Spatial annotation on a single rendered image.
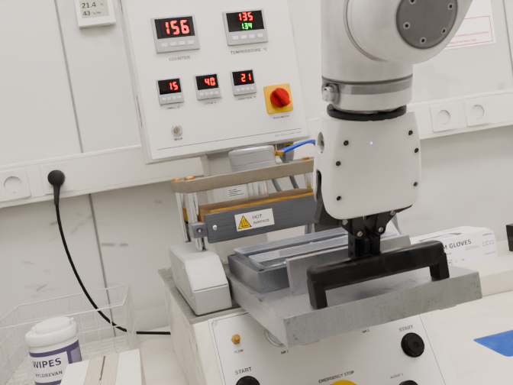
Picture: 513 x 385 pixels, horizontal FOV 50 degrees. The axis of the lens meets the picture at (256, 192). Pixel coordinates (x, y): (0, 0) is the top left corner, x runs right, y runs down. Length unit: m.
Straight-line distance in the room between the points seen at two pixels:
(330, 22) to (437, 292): 0.29
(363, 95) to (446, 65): 1.17
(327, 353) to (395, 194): 0.30
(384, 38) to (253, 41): 0.71
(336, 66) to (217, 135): 0.60
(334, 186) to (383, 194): 0.05
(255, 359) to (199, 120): 0.50
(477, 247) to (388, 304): 0.89
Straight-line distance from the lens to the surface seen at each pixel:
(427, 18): 0.43
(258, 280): 0.65
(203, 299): 0.76
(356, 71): 0.50
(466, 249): 1.43
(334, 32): 0.50
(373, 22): 0.43
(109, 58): 1.46
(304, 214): 0.88
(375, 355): 0.80
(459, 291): 0.62
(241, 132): 1.09
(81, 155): 1.39
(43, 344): 1.04
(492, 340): 1.08
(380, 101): 0.50
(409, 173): 0.56
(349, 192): 0.53
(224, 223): 0.84
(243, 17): 1.13
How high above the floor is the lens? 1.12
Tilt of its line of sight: 3 degrees down
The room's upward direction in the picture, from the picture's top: 9 degrees counter-clockwise
